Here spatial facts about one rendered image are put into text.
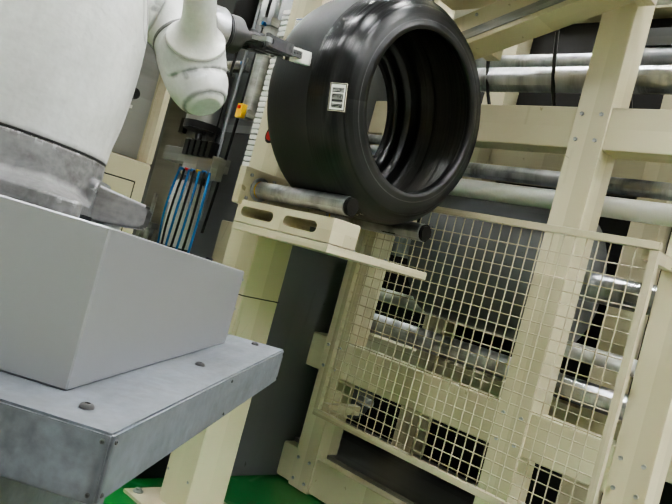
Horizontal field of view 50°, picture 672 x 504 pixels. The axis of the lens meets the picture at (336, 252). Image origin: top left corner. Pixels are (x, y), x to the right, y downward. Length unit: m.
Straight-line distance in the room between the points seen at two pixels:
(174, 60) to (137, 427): 0.93
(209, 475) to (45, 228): 1.64
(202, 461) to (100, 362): 1.54
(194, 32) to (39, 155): 0.66
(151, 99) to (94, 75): 1.49
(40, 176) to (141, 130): 1.50
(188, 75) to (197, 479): 1.15
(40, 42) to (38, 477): 0.37
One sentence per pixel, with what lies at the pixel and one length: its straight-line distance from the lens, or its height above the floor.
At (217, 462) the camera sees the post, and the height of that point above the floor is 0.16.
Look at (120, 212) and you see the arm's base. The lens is 0.68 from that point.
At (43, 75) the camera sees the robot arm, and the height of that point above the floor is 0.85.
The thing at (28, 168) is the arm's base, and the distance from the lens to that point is 0.65.
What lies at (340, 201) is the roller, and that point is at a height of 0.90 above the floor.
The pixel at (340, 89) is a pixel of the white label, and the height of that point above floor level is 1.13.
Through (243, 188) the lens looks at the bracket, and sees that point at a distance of 1.85.
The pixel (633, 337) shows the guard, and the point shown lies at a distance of 1.74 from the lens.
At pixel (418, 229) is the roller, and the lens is 1.83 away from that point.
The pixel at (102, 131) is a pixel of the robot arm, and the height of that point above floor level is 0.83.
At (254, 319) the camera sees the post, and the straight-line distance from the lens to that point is 1.98.
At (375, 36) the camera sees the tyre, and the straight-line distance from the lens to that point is 1.65.
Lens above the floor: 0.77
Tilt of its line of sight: 1 degrees up
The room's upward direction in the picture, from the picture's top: 15 degrees clockwise
